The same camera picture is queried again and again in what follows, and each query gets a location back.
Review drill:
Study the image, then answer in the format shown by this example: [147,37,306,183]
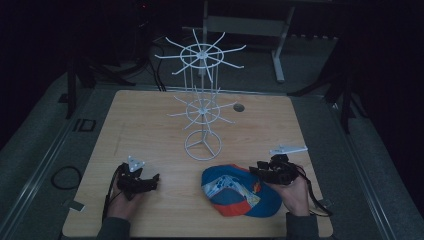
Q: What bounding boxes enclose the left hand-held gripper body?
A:
[116,155,153,202]

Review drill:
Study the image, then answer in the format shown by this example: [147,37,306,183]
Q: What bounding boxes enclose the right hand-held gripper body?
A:
[256,144,309,186]

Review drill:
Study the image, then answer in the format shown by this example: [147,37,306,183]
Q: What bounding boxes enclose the blue and red cap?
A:
[200,163,284,219]

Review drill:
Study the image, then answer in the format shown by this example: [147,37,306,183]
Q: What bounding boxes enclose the white wire display rack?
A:
[154,28,247,162]

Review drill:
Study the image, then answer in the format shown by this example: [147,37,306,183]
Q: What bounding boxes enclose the person's left hand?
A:
[107,185,145,222]

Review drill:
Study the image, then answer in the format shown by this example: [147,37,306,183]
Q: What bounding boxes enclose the person's right hand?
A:
[268,164,311,217]

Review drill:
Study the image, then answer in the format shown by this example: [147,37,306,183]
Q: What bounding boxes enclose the grey tape piece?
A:
[69,200,86,213]

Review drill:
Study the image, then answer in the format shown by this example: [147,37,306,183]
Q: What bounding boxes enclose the black tripod stand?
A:
[65,49,138,120]
[288,39,370,135]

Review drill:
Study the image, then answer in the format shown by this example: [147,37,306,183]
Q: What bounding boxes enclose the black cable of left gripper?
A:
[101,163,126,222]

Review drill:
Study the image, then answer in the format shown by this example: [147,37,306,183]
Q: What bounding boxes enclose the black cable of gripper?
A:
[297,165,334,218]
[101,163,126,222]

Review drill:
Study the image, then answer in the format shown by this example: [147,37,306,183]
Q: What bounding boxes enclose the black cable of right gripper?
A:
[297,165,334,218]

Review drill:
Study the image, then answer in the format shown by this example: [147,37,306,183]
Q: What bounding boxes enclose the black cable loop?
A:
[50,165,83,191]

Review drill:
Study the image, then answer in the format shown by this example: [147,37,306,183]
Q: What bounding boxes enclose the black floor bracket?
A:
[72,118,98,133]

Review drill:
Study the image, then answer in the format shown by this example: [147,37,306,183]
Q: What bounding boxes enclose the black floor cables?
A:
[126,43,168,92]

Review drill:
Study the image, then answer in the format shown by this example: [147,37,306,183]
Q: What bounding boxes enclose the white metal table frame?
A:
[198,0,334,84]

